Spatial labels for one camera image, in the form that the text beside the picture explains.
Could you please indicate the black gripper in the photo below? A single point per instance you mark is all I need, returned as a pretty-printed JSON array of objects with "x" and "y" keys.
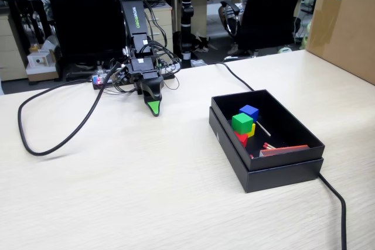
[{"x": 142, "y": 68}]

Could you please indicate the green wooden cube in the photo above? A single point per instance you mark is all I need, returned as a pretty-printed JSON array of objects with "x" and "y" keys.
[{"x": 241, "y": 124}]

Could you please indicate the blue wooden cube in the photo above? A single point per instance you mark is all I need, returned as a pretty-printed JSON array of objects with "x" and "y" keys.
[{"x": 249, "y": 112}]

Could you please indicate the red wooden cube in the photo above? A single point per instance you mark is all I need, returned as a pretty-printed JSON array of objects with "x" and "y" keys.
[{"x": 241, "y": 140}]

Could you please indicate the yellow wooden cube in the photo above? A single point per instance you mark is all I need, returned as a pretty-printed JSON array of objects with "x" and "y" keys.
[{"x": 251, "y": 131}]

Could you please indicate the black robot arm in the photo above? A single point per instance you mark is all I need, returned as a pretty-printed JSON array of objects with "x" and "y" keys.
[{"x": 134, "y": 13}]

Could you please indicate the white product box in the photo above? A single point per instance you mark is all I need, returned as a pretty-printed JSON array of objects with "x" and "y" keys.
[{"x": 38, "y": 59}]

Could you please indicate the black box lid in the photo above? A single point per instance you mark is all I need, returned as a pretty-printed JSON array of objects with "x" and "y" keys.
[{"x": 278, "y": 178}]

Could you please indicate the large brown cardboard box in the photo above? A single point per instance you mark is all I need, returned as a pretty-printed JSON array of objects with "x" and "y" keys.
[{"x": 345, "y": 33}]

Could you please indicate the controller board with red LED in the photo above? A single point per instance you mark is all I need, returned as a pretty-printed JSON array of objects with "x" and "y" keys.
[{"x": 98, "y": 80}]

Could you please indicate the beige drawer cabinet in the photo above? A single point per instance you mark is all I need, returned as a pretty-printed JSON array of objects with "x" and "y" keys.
[
  {"x": 167, "y": 18},
  {"x": 11, "y": 51}
]

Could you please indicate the black mesh office chair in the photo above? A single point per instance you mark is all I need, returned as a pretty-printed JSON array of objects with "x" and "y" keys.
[{"x": 85, "y": 13}]

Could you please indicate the red matchbox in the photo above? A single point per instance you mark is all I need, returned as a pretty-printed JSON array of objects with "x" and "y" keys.
[{"x": 284, "y": 150}]

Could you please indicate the black office chair with armrest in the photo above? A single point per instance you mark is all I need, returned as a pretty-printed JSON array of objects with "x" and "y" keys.
[{"x": 272, "y": 13}]

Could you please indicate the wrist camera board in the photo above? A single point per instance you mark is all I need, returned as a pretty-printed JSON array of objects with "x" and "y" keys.
[{"x": 120, "y": 75}]

